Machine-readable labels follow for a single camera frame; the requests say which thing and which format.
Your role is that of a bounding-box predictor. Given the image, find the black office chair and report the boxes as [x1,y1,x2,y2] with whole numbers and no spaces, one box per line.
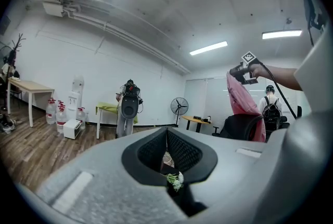
[212,113,266,142]

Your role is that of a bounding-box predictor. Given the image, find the small white oven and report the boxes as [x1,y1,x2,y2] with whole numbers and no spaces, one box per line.
[62,118,83,140]

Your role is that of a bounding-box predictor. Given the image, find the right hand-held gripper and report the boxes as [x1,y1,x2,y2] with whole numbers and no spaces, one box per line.
[229,51,261,85]

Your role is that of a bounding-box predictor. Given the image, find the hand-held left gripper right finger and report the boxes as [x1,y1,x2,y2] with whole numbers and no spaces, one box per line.
[167,126,218,185]

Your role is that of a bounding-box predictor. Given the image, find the ceiling light bar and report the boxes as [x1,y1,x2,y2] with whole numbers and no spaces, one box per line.
[189,41,228,56]
[261,29,303,40]

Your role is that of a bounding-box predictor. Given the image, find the person's shirt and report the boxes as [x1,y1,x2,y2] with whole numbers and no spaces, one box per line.
[293,22,333,120]

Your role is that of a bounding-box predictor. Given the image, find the black shoulder strap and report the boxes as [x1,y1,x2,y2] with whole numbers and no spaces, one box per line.
[301,0,326,47]

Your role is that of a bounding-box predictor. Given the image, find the black coat rack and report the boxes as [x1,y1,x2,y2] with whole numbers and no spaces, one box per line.
[10,33,27,62]

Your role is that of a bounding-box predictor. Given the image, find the white water dispenser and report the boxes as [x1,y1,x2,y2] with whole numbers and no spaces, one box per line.
[67,74,85,115]

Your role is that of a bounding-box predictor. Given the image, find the round wooden table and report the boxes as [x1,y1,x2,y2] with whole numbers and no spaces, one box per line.
[181,115,212,133]

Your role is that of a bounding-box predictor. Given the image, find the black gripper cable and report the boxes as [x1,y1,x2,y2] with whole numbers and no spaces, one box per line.
[253,60,298,120]

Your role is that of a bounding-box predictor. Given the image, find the pink clothes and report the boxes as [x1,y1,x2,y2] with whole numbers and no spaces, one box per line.
[225,71,267,142]

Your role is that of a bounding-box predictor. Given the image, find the white desk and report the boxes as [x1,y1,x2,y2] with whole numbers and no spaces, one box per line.
[95,101,139,140]

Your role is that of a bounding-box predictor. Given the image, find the pair of sneakers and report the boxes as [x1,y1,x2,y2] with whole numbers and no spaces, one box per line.
[0,113,17,134]

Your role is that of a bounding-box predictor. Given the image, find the white ceiling pipes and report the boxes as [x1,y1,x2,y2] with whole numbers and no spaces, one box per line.
[62,0,192,75]

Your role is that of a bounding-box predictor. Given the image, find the black standing fan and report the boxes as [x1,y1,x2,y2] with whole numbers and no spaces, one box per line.
[170,97,189,128]

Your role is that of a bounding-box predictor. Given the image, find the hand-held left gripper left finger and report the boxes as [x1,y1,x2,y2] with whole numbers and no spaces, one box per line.
[121,126,168,187]

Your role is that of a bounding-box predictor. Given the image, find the white wall air conditioner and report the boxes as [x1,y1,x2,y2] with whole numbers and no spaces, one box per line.
[41,0,65,18]

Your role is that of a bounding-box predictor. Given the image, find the small white flower sprig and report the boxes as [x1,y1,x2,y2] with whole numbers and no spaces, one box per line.
[165,171,185,192]

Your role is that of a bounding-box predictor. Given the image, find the cluster of clear water jugs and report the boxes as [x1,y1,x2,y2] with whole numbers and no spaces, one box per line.
[45,97,87,134]

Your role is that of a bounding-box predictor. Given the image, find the person's right forearm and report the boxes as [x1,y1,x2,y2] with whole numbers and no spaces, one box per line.
[249,64,304,92]

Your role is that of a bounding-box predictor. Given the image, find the black oval shell device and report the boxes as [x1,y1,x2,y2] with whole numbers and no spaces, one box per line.
[120,95,139,120]

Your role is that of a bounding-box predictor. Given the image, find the wooden table with white legs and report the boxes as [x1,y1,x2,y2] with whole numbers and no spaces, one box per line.
[6,78,56,128]

